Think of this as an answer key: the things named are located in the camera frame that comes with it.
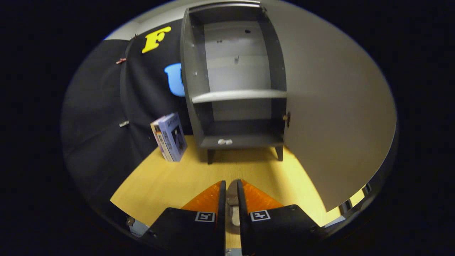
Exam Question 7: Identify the black backdrop cloth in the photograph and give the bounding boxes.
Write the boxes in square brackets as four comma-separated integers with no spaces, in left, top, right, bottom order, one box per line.
[60,18,194,214]

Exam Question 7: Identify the dark grey shoe cabinet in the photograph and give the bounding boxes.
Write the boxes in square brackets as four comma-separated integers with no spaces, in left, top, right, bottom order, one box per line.
[180,1,289,165]

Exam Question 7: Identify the grey cabinet shelf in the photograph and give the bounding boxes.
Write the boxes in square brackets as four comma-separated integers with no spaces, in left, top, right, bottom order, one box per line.
[192,89,287,105]

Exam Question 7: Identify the brown fuzzy shoe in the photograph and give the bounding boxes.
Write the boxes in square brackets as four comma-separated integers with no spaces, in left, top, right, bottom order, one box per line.
[226,180,243,235]

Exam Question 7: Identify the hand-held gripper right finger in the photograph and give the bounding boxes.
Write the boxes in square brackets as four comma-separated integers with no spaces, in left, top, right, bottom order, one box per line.
[237,180,321,256]

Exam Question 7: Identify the blue book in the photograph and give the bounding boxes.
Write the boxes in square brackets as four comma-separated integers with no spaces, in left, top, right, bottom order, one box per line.
[158,113,188,163]

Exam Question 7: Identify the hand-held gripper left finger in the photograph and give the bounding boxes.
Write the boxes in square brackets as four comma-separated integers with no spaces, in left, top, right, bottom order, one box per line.
[142,180,227,256]

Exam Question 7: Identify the beige shoe cabinet door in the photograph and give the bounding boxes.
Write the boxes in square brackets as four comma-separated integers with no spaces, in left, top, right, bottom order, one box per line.
[259,0,398,212]

